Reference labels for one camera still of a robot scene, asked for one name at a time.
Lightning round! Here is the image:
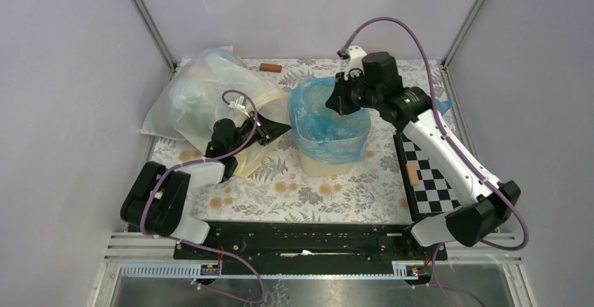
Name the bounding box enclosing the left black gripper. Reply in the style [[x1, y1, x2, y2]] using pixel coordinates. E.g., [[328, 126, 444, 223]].
[[229, 110, 291, 156]]

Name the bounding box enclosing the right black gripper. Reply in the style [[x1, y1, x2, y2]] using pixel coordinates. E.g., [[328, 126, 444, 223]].
[[326, 69, 382, 116]]

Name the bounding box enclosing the blue plastic trash bag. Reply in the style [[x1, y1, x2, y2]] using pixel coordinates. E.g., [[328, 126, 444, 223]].
[[288, 76, 371, 164]]

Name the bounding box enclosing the large translucent white bag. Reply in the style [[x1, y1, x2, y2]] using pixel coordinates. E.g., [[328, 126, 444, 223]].
[[141, 48, 289, 177]]

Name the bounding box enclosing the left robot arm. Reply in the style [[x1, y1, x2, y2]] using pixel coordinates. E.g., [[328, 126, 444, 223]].
[[120, 113, 291, 259]]

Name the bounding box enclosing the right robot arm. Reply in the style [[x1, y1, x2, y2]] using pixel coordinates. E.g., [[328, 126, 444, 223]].
[[326, 46, 521, 259]]

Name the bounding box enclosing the cream plastic trash bin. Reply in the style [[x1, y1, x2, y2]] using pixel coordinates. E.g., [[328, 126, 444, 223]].
[[296, 105, 372, 178]]

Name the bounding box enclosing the floral patterned table mat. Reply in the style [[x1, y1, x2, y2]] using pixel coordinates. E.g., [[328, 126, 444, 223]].
[[149, 58, 429, 224]]

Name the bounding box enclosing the brown wooden cylinder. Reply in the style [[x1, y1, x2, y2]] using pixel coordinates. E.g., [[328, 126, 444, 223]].
[[259, 63, 283, 73]]

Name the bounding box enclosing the small wooden block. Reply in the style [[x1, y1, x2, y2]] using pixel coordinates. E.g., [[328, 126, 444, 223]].
[[406, 161, 420, 186]]

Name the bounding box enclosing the blue triangle piece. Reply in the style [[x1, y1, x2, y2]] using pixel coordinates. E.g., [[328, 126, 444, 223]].
[[436, 100, 453, 116]]

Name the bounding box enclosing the black white checkerboard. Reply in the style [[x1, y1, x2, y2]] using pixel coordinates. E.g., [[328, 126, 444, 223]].
[[393, 132, 460, 221]]

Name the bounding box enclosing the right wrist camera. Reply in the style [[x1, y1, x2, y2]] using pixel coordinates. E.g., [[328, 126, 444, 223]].
[[337, 46, 367, 81]]

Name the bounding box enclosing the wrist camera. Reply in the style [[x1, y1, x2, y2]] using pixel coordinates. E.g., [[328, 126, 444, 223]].
[[229, 100, 250, 117], [337, 46, 367, 81]]

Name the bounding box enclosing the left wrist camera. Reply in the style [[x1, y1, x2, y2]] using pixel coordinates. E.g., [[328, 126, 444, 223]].
[[229, 100, 250, 117]]

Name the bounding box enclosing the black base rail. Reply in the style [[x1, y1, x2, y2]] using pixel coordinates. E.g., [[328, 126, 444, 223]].
[[173, 220, 449, 275]]

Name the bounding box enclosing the right aluminium frame post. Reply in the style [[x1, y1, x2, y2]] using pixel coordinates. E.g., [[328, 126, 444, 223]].
[[441, 0, 487, 69]]

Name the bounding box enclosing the aluminium frame post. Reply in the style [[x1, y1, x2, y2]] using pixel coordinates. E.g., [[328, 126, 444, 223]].
[[441, 0, 487, 69], [131, 0, 177, 73]]

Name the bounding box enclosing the left aluminium frame post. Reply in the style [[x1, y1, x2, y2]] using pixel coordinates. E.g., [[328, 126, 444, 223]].
[[131, 0, 177, 73]]

